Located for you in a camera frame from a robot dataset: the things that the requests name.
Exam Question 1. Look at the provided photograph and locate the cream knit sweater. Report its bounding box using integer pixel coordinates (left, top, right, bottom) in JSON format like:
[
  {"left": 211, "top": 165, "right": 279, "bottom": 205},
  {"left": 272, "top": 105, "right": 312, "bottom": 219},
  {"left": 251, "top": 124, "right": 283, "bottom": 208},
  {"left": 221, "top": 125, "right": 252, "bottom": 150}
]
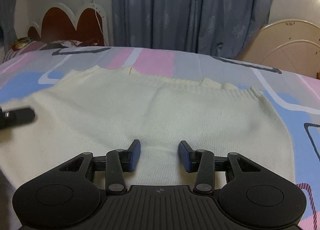
[{"left": 1, "top": 67, "right": 295, "bottom": 187}]

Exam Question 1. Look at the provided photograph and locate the floral dark blanket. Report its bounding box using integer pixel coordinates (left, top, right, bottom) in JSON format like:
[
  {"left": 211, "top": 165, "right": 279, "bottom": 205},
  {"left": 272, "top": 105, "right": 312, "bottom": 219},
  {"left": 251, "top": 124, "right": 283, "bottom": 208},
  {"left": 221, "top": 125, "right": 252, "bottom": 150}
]
[{"left": 9, "top": 37, "right": 100, "bottom": 52}]

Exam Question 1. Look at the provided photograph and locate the red white scalloped headboard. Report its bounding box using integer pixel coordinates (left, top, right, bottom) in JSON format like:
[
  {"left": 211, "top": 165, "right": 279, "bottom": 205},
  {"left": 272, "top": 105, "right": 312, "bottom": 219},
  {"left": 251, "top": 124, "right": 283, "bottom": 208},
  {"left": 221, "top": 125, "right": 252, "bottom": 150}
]
[{"left": 27, "top": 2, "right": 110, "bottom": 46}]

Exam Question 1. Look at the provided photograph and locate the patterned grey pink bedsheet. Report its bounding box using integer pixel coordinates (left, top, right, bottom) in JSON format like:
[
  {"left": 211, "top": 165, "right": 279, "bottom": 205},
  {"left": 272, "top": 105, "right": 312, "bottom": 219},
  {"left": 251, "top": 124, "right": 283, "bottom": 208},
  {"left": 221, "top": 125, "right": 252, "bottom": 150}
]
[{"left": 1, "top": 47, "right": 319, "bottom": 229}]

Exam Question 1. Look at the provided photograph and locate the left blue side curtain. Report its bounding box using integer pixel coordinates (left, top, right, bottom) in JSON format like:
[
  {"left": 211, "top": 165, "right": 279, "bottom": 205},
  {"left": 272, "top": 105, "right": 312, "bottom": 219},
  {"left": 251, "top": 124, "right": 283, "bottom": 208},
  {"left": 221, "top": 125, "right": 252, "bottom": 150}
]
[{"left": 1, "top": 0, "right": 17, "bottom": 53}]

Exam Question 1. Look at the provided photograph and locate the cream arched headboard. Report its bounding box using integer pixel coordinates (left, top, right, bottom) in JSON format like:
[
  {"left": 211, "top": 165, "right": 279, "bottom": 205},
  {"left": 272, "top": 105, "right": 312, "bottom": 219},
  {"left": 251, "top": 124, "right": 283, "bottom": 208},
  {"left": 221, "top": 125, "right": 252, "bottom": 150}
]
[{"left": 239, "top": 19, "right": 320, "bottom": 78}]

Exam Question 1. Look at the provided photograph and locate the blue grey window curtain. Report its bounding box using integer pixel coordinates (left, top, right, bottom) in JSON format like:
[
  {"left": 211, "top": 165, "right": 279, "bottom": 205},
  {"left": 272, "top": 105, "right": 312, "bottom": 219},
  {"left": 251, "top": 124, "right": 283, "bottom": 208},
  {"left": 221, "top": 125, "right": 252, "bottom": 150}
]
[{"left": 112, "top": 0, "right": 273, "bottom": 59}]

